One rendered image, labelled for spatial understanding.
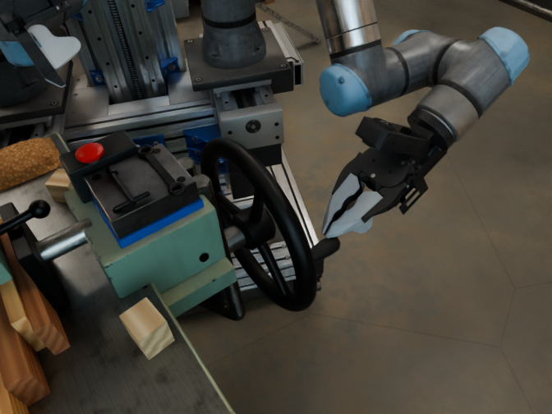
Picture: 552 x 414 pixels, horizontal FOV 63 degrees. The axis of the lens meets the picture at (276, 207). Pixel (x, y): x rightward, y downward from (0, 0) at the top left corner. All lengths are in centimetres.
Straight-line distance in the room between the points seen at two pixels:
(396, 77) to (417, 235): 116
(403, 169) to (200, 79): 57
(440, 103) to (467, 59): 7
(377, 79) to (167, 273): 38
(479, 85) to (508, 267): 120
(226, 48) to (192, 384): 75
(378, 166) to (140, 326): 36
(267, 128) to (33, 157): 48
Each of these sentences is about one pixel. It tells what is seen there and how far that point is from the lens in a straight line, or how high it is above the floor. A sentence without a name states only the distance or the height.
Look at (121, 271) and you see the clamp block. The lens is 51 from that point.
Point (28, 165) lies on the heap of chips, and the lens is 74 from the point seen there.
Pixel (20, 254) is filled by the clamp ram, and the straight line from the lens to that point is 49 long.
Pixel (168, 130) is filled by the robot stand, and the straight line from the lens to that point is 112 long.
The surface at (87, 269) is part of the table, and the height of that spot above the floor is 90.
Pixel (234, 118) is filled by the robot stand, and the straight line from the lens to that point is 97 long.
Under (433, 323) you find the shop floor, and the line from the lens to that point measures 157.
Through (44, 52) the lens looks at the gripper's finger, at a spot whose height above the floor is 108.
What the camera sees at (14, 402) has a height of 93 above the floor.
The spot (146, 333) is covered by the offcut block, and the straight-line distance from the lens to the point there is 46.
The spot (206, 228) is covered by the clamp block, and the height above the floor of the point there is 94.
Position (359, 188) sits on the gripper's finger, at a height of 90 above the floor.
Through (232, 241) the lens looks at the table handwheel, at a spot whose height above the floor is 82.
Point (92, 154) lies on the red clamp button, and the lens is 52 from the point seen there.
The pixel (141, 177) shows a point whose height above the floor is 100.
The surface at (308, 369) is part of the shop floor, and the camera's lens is 145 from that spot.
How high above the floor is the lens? 132
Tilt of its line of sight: 46 degrees down
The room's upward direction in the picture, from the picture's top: 4 degrees counter-clockwise
